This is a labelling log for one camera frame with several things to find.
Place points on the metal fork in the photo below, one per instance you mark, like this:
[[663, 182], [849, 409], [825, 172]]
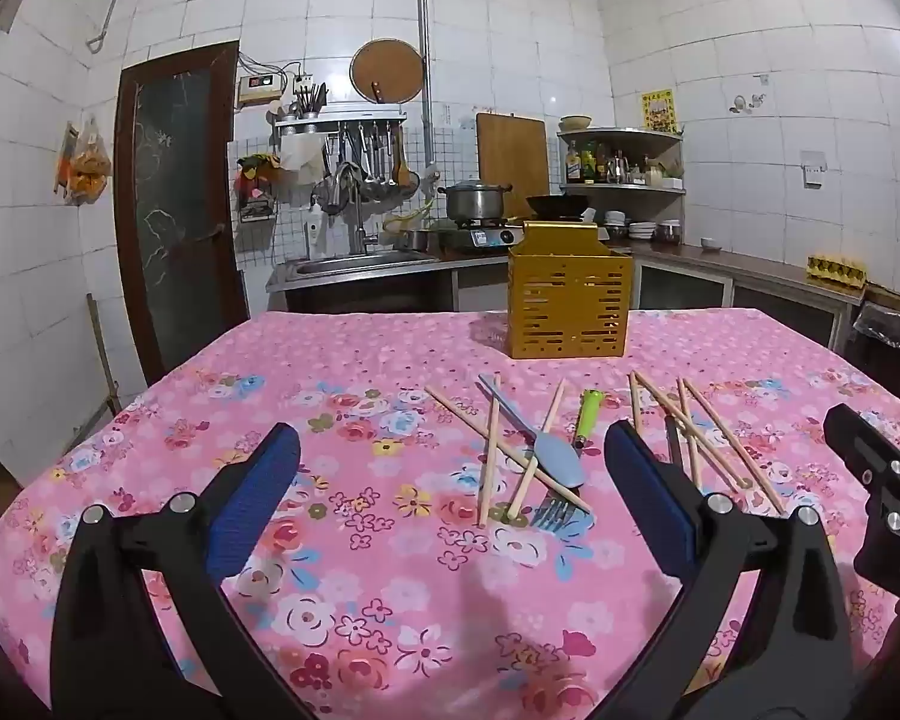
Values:
[[555, 514]]

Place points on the beige bowl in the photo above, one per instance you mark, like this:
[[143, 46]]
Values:
[[576, 122]]

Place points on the row of condiment bottles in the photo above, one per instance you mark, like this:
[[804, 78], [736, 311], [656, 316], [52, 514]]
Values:
[[592, 165]]

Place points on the stainless steel sink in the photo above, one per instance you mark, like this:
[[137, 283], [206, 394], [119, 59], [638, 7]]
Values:
[[360, 264]]

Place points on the grey wall pipe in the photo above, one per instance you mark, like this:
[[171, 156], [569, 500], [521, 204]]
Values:
[[423, 0]]

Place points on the light blue spoon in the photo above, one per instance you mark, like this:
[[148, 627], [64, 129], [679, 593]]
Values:
[[559, 461]]

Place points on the yellow egg tray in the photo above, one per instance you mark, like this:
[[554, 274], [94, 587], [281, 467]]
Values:
[[836, 271]]

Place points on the hanging plastic bag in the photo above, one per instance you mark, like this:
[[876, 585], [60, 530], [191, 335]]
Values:
[[86, 165]]

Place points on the white wall control box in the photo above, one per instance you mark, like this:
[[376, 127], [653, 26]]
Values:
[[259, 91]]

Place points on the gas stove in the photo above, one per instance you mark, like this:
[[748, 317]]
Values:
[[487, 236]]

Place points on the stainless steel pot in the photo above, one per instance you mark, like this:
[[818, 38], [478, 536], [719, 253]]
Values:
[[474, 202]]

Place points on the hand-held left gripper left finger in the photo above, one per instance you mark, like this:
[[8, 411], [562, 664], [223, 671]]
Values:
[[259, 495]]

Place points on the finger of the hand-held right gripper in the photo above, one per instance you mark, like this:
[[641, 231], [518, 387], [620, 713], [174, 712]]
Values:
[[862, 442]]

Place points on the round bamboo lid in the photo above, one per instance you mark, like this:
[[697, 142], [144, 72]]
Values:
[[386, 67]]

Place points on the brown frosted glass door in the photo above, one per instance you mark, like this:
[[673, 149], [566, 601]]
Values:
[[172, 202]]

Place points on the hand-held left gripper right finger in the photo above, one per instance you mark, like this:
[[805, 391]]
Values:
[[645, 495]]

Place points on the dark glass jar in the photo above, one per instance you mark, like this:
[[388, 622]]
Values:
[[670, 232]]

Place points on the metal faucet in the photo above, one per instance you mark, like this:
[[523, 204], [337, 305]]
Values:
[[356, 217]]

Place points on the chopstick holder cup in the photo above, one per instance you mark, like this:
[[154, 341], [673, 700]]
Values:
[[309, 101]]

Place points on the dark plastic bag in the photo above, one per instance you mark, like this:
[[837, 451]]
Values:
[[892, 330]]

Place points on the glass-door counter cabinet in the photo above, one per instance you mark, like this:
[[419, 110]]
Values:
[[682, 289]]

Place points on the yellow slotted utensil holder box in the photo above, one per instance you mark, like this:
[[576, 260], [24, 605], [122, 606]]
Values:
[[570, 300]]

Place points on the metal wall rack shelf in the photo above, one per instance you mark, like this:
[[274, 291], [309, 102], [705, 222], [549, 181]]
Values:
[[345, 118]]

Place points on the black wok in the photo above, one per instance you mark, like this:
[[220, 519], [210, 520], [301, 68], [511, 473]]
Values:
[[559, 204]]

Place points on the metal corner shelf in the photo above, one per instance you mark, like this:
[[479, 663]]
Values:
[[622, 191]]

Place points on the small metal mug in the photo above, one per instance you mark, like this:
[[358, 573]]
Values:
[[415, 240]]

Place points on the wooden cutting board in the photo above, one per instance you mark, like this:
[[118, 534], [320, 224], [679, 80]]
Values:
[[510, 150]]

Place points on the yellow wall poster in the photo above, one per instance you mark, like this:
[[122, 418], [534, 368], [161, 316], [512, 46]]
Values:
[[658, 111]]

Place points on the white hanging rag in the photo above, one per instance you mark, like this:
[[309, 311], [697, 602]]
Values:
[[300, 157]]

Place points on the row of hanging kitchen utensils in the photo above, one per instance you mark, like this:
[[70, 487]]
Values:
[[375, 161]]

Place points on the brown kitchen counter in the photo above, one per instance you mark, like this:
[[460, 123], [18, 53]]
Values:
[[757, 264]]

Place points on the stack of white bowls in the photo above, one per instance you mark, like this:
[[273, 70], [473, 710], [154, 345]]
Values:
[[619, 226]]

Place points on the white wall hooks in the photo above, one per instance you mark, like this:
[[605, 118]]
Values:
[[746, 103]]

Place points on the pink floral tablecloth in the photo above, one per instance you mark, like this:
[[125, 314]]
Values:
[[360, 360]]

